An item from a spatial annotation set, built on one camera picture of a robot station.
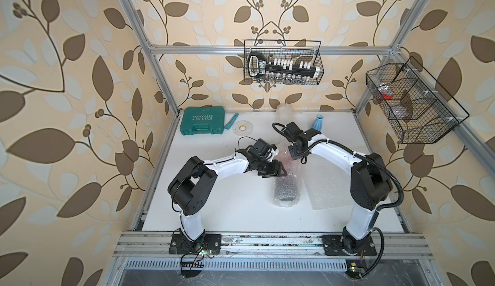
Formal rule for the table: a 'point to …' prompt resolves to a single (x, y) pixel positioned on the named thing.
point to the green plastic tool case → (202, 120)
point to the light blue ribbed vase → (318, 123)
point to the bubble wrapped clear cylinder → (284, 113)
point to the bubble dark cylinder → (287, 189)
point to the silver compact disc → (242, 127)
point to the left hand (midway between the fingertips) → (280, 173)
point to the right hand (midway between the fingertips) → (301, 151)
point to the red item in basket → (386, 93)
